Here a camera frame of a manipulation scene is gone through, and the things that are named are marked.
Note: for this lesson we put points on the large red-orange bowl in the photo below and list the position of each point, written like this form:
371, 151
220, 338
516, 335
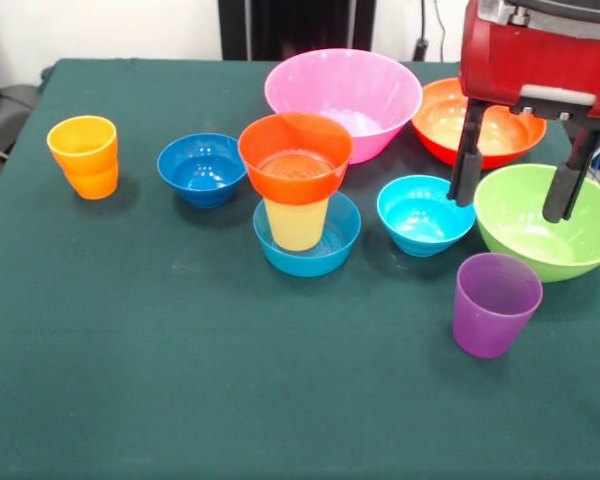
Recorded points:
440, 125

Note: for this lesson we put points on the dark green table cloth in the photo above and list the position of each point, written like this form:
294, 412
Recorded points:
280, 375

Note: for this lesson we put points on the medium blue bowl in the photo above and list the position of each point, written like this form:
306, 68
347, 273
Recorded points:
345, 235

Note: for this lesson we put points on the small orange bowl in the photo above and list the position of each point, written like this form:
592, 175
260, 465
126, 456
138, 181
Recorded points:
295, 190

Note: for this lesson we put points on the purple plastic cup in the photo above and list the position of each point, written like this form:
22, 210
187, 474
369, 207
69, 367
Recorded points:
490, 325

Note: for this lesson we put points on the orange plastic cup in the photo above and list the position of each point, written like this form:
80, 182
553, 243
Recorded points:
87, 170

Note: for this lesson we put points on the grey chair base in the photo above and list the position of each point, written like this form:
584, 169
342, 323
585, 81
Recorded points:
10, 105

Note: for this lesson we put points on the yellow plastic cup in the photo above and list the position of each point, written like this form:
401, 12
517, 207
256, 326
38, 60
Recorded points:
295, 230

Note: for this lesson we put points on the small dark blue bowl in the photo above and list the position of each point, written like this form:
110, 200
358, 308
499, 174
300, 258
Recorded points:
200, 172

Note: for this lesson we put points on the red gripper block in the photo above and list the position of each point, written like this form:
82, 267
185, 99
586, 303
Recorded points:
505, 65

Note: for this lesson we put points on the small cyan bowl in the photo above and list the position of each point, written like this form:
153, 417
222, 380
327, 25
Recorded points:
420, 230

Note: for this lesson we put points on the large lime green bowl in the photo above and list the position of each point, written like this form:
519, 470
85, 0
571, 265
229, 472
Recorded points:
520, 235

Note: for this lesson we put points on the large pink bowl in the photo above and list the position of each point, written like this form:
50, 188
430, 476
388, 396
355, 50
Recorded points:
350, 100

